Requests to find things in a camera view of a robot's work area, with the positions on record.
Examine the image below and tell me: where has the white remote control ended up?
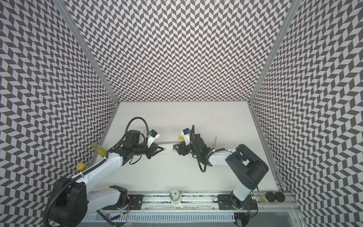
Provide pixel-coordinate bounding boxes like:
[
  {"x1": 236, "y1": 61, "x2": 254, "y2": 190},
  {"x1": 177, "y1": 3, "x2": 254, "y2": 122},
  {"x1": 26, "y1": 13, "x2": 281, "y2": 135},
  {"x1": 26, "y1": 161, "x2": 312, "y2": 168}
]
[{"x1": 160, "y1": 143, "x2": 175, "y2": 152}]

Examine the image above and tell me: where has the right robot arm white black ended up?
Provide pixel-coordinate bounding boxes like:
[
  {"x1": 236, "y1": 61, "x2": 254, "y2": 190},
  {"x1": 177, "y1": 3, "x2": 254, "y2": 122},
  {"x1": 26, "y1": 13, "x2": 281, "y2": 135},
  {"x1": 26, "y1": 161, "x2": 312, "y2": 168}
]
[{"x1": 173, "y1": 126, "x2": 269, "y2": 210}]

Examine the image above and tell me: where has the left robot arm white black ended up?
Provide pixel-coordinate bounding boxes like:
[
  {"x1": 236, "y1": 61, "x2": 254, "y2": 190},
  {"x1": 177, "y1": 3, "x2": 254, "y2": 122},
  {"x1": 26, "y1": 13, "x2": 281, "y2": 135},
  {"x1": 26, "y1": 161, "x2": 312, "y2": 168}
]
[{"x1": 43, "y1": 127, "x2": 164, "y2": 227}]

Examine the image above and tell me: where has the red jar yellow lid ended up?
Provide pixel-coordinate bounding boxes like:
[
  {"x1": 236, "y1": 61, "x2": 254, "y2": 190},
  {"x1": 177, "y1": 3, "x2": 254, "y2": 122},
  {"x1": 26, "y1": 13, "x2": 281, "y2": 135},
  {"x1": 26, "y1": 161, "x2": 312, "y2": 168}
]
[{"x1": 76, "y1": 163, "x2": 87, "y2": 172}]

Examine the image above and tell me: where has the black round cap inner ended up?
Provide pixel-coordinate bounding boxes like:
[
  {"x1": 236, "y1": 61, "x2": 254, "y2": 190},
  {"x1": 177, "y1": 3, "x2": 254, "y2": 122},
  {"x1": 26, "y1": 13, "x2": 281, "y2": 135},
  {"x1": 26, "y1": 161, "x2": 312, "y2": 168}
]
[{"x1": 265, "y1": 192, "x2": 276, "y2": 202}]

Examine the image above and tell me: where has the black round cap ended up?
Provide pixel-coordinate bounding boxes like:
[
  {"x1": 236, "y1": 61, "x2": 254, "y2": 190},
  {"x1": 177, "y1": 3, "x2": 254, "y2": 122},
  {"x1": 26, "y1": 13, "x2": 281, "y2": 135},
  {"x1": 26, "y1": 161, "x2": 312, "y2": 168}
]
[
  {"x1": 275, "y1": 192, "x2": 286, "y2": 203},
  {"x1": 265, "y1": 192, "x2": 276, "y2": 202}
]

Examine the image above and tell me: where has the black round cap outer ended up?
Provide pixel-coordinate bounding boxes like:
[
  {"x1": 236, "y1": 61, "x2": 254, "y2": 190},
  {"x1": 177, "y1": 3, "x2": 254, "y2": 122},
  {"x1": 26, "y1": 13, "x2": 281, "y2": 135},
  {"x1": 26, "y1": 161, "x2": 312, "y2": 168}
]
[{"x1": 275, "y1": 192, "x2": 286, "y2": 203}]

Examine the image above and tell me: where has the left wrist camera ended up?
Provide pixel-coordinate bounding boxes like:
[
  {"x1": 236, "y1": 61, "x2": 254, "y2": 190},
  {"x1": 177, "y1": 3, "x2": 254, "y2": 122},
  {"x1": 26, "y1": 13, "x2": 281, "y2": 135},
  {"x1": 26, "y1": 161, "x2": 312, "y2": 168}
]
[{"x1": 147, "y1": 130, "x2": 160, "y2": 148}]

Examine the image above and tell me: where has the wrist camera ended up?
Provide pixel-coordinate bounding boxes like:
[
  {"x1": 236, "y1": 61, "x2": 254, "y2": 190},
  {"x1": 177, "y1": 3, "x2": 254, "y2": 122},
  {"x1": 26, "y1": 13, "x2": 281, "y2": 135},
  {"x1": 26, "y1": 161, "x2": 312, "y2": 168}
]
[
  {"x1": 147, "y1": 130, "x2": 160, "y2": 148},
  {"x1": 181, "y1": 128, "x2": 191, "y2": 145}
]

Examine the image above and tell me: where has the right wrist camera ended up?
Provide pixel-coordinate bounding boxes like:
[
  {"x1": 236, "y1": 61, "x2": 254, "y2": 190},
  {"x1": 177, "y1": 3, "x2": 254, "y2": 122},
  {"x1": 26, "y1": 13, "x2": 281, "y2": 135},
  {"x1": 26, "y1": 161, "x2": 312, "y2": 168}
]
[{"x1": 181, "y1": 128, "x2": 191, "y2": 145}]

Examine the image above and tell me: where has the white green cylinder on rail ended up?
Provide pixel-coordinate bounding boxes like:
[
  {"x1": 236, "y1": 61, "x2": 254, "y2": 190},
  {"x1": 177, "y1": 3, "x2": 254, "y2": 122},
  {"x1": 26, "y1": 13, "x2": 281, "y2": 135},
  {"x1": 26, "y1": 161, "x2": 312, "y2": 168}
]
[{"x1": 169, "y1": 189, "x2": 182, "y2": 206}]

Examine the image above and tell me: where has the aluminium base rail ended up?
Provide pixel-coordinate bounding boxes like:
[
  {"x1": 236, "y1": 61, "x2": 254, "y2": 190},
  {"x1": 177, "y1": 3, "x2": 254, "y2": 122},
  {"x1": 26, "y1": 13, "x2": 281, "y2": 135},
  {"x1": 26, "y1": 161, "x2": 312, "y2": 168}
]
[{"x1": 66, "y1": 191, "x2": 298, "y2": 213}]

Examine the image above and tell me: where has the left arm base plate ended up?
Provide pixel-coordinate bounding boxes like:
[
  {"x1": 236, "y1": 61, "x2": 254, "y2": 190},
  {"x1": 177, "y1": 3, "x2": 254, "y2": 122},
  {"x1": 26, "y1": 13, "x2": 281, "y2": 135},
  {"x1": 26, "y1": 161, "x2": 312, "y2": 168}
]
[{"x1": 102, "y1": 194, "x2": 144, "y2": 211}]

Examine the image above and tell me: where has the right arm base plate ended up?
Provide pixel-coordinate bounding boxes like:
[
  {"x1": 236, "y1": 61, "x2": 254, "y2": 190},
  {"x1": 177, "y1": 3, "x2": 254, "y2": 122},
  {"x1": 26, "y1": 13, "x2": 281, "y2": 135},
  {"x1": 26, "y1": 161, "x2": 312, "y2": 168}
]
[{"x1": 217, "y1": 194, "x2": 258, "y2": 211}]

